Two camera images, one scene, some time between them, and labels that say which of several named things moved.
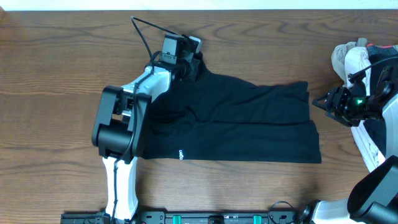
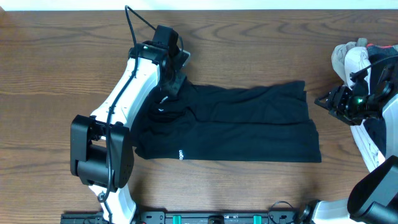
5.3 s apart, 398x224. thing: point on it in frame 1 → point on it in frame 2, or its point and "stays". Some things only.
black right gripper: x=336 y=103 stays
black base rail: x=192 y=216 stays
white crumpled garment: x=353 y=59 stays
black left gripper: x=193 y=66 → x=176 y=82
